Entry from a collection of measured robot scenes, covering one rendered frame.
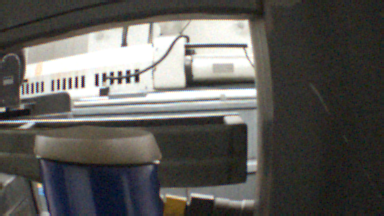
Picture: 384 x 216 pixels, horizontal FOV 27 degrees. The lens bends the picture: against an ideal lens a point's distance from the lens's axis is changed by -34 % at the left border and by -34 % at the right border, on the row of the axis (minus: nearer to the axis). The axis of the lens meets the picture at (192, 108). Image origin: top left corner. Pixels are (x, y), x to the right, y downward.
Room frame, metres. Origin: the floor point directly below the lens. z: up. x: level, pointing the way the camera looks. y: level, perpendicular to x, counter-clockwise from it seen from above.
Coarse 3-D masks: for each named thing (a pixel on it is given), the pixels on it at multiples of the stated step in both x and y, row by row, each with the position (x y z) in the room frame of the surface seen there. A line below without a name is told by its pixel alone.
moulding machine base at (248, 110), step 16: (80, 112) 4.97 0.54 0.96; (96, 112) 4.97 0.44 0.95; (112, 112) 4.96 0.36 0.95; (128, 112) 4.96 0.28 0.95; (144, 112) 4.96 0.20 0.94; (160, 112) 4.96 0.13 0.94; (176, 112) 4.96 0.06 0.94; (192, 112) 4.96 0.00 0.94; (208, 112) 4.95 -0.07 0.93; (224, 112) 4.95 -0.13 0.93; (240, 112) 4.94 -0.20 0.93; (256, 112) 4.94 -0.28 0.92; (256, 128) 4.94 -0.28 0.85; (256, 144) 4.94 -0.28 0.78; (256, 160) 4.93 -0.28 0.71; (160, 192) 4.96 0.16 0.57; (176, 192) 4.96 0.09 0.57; (192, 192) 4.95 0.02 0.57; (208, 192) 4.95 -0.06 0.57; (224, 192) 4.94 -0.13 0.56; (240, 192) 4.94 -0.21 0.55
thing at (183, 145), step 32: (0, 128) 0.47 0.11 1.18; (32, 128) 0.52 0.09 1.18; (128, 128) 0.47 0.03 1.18; (160, 128) 0.47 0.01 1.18; (192, 128) 0.47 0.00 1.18; (224, 128) 0.47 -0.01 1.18; (0, 160) 0.47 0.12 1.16; (32, 160) 0.47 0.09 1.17; (160, 160) 0.47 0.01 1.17; (192, 160) 0.47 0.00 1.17; (224, 160) 0.47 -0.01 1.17; (0, 192) 0.49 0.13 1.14
